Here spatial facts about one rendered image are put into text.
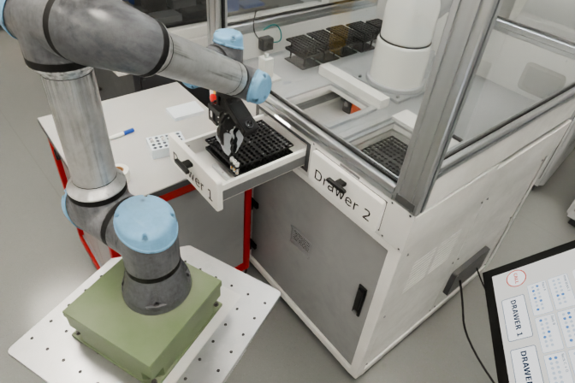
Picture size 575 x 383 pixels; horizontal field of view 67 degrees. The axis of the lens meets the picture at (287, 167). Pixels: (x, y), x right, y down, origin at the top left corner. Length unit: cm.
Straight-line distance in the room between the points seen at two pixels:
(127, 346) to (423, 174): 75
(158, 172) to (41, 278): 99
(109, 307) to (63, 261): 132
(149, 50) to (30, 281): 176
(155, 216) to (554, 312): 76
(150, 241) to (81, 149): 21
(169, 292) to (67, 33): 56
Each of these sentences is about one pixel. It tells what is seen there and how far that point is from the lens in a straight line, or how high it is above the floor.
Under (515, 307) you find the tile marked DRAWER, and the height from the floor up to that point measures 101.
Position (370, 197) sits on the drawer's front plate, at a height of 92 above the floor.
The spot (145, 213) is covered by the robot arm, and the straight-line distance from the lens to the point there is 91.
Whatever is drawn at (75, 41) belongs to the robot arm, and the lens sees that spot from 70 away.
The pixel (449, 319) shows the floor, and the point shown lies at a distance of 223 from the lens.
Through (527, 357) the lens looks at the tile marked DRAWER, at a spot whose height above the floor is 101.
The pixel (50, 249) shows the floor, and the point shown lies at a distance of 245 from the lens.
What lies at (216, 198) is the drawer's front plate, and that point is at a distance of 124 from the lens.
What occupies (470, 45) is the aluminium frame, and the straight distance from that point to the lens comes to 94.
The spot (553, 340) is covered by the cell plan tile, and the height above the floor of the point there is 105.
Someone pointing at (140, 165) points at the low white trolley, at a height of 76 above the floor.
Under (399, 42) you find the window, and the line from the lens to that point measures 106.
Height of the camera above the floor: 171
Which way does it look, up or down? 38 degrees down
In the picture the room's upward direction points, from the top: 6 degrees clockwise
